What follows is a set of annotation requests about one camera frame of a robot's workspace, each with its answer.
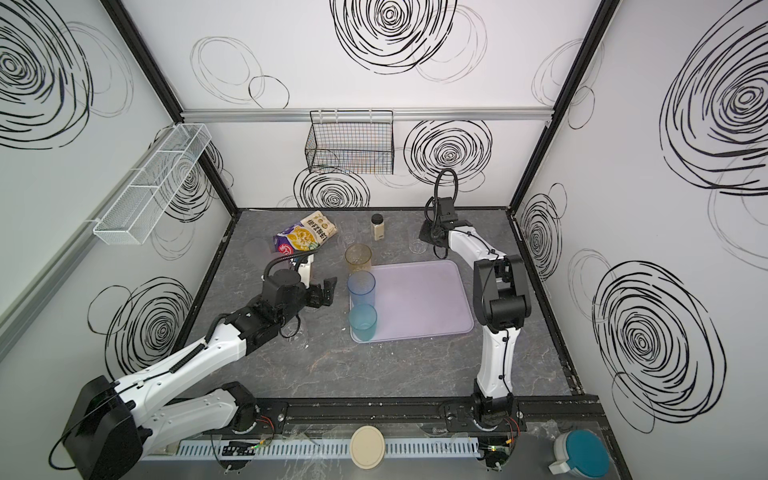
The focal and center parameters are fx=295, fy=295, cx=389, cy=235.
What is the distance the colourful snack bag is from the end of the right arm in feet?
1.26

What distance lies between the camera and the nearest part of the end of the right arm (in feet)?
2.42

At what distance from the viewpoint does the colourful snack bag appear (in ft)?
3.61
